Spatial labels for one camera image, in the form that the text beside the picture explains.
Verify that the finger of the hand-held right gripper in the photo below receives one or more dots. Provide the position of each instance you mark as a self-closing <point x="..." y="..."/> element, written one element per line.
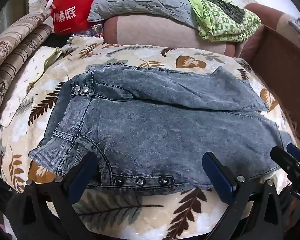
<point x="295" y="152"/>
<point x="281" y="158"/>

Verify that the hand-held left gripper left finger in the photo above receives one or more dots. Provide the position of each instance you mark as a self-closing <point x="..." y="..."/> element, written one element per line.
<point x="81" y="173"/>

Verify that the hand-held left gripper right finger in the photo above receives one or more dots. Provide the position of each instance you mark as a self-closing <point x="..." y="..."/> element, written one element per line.
<point x="218" y="178"/>

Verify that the grey-blue denim pants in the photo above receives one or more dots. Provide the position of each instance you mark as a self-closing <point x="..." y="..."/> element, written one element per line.
<point x="152" y="125"/>

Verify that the leaf-printed cream blanket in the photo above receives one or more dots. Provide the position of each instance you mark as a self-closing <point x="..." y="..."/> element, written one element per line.
<point x="130" y="55"/>

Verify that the brown striped cloth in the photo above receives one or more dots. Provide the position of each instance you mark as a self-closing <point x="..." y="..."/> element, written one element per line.
<point x="12" y="55"/>

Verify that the colourful foil packet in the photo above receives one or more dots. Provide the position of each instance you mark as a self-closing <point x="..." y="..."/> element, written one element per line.
<point x="95" y="30"/>

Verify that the green patterned cloth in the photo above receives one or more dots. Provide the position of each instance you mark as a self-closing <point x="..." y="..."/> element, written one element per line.
<point x="215" y="23"/>

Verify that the red paper bag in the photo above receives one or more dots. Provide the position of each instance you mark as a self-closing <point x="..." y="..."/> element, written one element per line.
<point x="72" y="12"/>

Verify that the grey quilted pillow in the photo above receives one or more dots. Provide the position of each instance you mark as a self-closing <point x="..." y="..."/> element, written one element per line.
<point x="140" y="0"/>

